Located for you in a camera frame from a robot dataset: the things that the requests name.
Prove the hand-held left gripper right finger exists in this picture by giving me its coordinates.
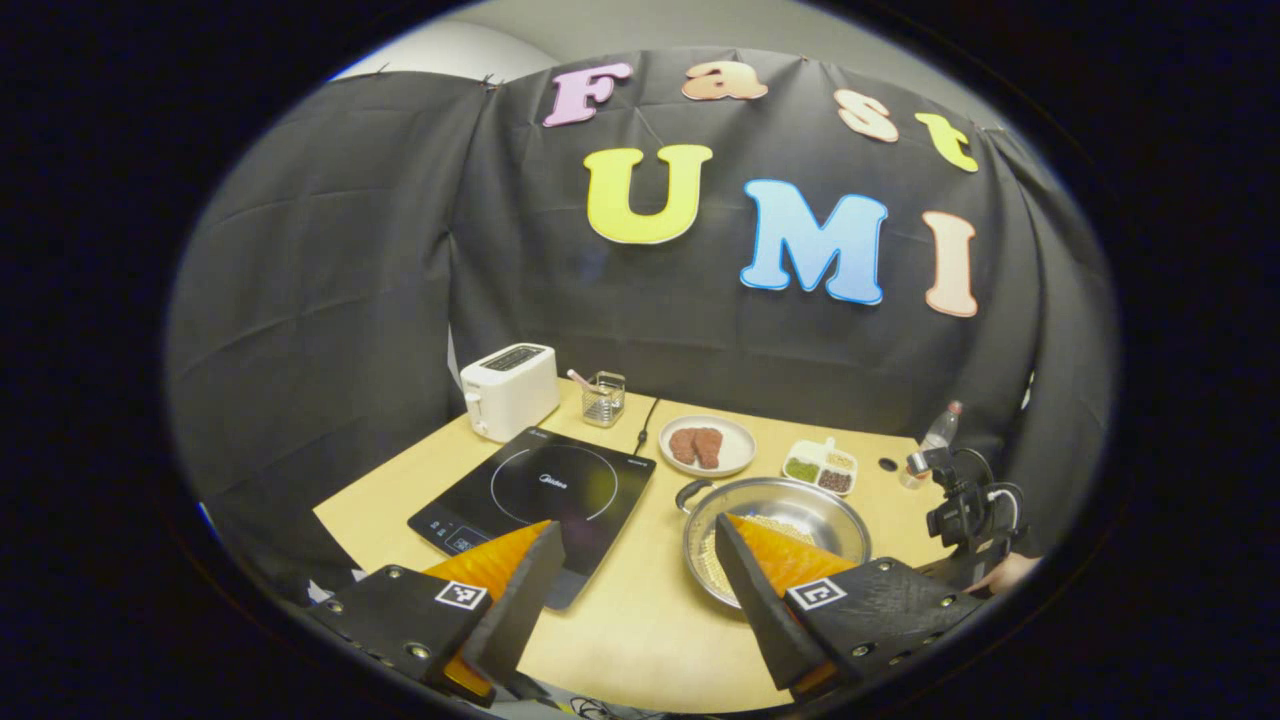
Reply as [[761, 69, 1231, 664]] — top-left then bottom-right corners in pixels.
[[714, 514, 986, 701]]

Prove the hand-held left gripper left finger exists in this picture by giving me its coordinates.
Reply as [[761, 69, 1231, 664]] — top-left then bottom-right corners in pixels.
[[305, 520, 566, 709]]

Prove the stainless steel pot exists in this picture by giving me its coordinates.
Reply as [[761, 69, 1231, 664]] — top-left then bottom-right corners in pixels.
[[676, 476, 873, 611]]

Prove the black induction cooktop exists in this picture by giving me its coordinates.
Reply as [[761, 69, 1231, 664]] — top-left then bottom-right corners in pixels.
[[408, 427, 658, 611]]

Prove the pile of soybeans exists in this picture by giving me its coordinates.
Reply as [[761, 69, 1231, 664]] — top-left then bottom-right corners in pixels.
[[695, 515, 816, 601]]

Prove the clear plastic water bottle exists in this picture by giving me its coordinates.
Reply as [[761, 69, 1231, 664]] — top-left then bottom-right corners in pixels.
[[900, 401, 964, 489]]

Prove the white divided bean dish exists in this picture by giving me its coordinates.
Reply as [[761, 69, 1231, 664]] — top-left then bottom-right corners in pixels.
[[782, 437, 859, 497]]

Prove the white round plate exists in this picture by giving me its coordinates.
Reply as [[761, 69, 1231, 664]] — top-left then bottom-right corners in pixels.
[[659, 415, 758, 478]]

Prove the white toaster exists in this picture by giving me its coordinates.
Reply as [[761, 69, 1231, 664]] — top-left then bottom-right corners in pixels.
[[460, 343, 561, 443]]

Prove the black backdrop cloth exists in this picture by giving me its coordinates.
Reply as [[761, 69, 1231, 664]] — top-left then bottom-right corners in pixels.
[[165, 45, 1119, 601]]

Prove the clear wire utensil holder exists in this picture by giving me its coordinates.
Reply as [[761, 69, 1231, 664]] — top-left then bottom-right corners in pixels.
[[581, 371, 627, 429]]

